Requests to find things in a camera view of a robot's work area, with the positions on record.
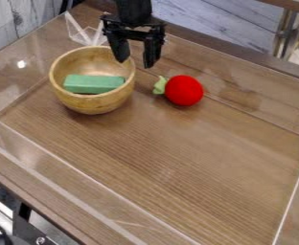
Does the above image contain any green rectangular block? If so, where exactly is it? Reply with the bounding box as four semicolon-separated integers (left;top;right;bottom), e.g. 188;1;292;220
65;75;126;95

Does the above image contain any wooden bowl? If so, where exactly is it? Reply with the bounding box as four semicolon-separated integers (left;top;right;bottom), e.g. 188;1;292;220
49;46;135;115

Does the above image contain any black table frame bracket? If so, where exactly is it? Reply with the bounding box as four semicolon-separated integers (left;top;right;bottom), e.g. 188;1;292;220
14;202;58;245

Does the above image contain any metal table leg background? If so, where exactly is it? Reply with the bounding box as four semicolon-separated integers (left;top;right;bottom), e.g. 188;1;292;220
273;10;299;60

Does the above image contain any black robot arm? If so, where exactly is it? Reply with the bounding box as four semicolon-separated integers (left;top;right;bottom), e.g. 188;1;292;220
101;0;166;69

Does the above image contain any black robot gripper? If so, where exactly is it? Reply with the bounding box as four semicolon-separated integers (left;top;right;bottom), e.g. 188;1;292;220
101;14;166;69

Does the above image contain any red plush fruit green leaf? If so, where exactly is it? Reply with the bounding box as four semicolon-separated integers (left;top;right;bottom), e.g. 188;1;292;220
153;75;206;106

